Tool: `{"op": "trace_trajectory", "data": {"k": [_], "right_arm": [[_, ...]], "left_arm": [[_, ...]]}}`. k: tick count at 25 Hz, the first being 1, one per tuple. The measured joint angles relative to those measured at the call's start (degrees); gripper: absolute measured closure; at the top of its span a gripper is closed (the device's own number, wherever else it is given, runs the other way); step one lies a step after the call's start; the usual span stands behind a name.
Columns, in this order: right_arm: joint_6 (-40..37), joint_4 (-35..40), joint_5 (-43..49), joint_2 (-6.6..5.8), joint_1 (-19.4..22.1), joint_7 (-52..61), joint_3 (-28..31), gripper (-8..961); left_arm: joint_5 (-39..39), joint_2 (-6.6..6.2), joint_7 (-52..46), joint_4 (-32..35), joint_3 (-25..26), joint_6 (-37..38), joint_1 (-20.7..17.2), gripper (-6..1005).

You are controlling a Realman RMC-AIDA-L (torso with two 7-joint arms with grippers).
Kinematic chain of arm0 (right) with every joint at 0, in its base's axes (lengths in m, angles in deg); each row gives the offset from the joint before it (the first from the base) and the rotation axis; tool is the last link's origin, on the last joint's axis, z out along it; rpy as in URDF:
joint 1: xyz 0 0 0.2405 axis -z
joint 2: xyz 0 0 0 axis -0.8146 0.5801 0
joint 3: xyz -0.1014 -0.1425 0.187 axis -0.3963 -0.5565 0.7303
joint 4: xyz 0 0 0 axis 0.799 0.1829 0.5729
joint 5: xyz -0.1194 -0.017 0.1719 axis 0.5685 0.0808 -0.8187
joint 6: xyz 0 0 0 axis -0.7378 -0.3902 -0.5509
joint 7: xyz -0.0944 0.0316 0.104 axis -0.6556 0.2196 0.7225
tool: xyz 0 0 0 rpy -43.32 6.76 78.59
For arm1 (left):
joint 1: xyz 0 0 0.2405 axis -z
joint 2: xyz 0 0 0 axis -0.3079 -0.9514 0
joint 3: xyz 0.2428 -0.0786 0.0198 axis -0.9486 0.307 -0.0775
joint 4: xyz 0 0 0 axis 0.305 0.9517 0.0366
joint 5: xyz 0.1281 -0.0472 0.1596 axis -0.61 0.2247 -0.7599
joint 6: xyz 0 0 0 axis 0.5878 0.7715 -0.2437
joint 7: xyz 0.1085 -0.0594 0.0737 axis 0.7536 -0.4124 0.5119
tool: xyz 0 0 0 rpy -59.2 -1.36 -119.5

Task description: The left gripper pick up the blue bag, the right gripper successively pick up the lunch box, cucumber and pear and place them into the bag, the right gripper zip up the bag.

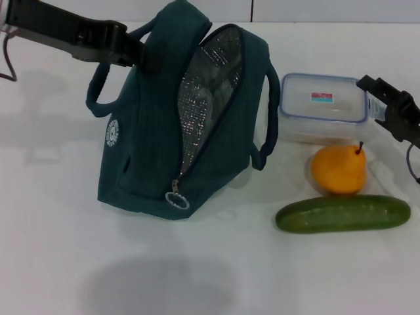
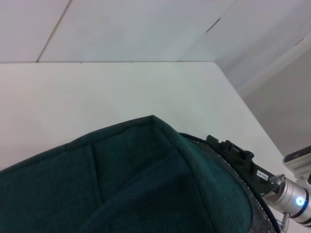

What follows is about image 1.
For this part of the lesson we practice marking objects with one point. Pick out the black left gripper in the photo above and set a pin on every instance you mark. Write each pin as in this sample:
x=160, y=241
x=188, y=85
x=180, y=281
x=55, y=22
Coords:
x=65, y=33

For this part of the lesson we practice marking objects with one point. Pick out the orange pear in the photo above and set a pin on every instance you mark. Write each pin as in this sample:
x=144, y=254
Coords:
x=338, y=170

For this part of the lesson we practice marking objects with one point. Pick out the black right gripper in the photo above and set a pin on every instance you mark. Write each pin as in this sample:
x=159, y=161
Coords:
x=407, y=121

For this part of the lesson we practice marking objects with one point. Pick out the teal insulated lunch bag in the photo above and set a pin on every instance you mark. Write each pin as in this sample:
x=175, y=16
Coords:
x=151, y=147

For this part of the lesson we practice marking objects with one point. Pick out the green cucumber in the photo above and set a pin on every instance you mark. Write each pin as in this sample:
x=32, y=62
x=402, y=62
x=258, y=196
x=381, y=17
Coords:
x=341, y=215

